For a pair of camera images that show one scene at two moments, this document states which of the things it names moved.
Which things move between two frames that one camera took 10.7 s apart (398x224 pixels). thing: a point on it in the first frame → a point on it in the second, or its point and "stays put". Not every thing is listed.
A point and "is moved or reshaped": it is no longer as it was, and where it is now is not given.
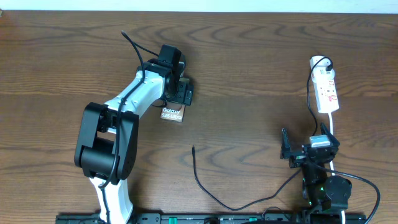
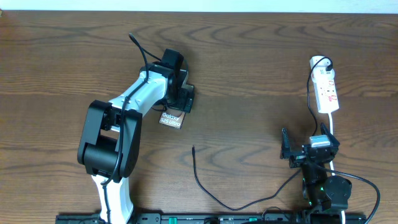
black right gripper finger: x=324 y=130 stays put
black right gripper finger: x=285 y=147 stays put
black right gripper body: x=298 y=158 stays put
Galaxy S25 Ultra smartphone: x=173 y=114 is moved or reshaped
